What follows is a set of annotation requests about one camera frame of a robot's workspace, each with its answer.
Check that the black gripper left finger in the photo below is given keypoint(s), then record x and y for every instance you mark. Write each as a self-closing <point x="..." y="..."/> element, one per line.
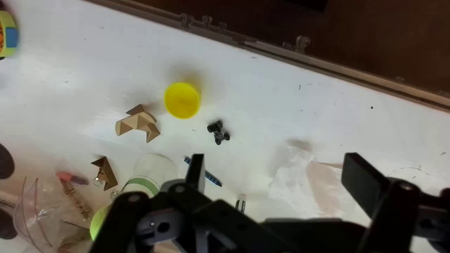
<point x="131" y="220"/>

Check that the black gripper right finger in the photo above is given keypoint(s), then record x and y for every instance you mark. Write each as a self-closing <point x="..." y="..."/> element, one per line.
<point x="394" y="205"/>

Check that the brown notched wooden block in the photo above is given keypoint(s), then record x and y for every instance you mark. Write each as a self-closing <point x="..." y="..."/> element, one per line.
<point x="106" y="173"/>

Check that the green tennis ball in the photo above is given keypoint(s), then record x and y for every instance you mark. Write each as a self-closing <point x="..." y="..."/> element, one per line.
<point x="96" y="220"/>

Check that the small red tipped stick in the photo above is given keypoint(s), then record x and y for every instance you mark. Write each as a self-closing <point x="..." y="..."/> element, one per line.
<point x="75" y="190"/>

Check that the clear wine glass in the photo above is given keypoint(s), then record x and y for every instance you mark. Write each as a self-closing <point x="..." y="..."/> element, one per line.
<point x="43" y="211"/>

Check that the small black toy piece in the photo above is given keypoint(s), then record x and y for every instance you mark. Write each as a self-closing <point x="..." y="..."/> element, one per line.
<point x="218" y="132"/>

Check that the dark metal candle holder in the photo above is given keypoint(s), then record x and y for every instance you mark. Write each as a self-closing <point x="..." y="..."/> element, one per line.
<point x="5" y="162"/>

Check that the orange toy car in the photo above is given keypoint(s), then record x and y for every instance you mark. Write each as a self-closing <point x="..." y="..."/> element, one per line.
<point x="7" y="35"/>

